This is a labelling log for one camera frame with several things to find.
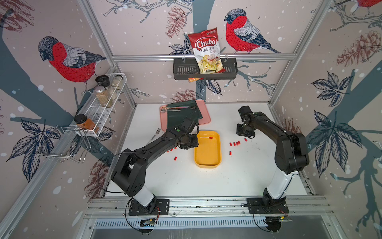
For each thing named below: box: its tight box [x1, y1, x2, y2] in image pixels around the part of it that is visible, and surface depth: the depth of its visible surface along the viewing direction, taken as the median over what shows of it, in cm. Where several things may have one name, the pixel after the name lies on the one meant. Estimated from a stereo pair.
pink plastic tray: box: [159, 99, 212, 131], surface depth 116 cm
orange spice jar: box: [73, 114, 96, 130], surface depth 61 cm
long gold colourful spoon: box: [160, 105, 191, 110], surface depth 121 cm
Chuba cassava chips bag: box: [187, 27, 227, 75], surface depth 86 cm
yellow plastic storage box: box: [193, 130, 222, 169], surface depth 92 cm
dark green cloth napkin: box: [167, 99, 203, 128], surface depth 120 cm
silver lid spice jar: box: [94, 85, 114, 108], surface depth 74 cm
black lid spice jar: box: [95, 75, 112, 91], surface depth 76 cm
